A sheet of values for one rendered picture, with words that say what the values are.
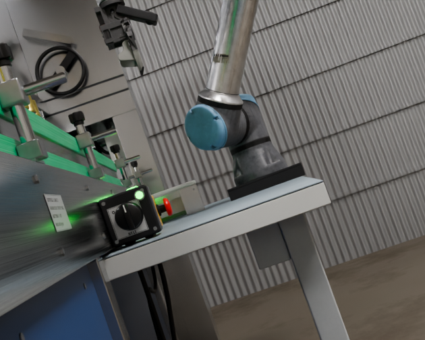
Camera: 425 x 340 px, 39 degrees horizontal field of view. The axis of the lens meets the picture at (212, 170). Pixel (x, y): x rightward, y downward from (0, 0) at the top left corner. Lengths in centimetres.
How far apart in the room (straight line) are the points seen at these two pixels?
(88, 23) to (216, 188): 207
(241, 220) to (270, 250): 8
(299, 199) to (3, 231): 49
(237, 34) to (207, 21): 308
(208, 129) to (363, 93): 306
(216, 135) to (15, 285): 106
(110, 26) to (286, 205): 98
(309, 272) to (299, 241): 5
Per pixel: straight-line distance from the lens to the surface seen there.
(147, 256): 87
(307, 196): 84
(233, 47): 145
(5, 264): 43
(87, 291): 76
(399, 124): 446
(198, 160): 440
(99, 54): 264
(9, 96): 66
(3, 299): 41
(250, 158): 157
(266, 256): 89
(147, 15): 170
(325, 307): 90
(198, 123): 147
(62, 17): 271
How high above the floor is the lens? 78
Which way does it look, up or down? 2 degrees up
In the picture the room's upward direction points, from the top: 20 degrees counter-clockwise
